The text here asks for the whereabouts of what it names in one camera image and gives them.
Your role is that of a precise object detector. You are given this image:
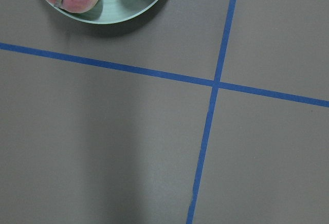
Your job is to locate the green plate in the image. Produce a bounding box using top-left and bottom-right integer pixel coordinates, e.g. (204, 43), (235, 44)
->
(45, 0), (159, 24)

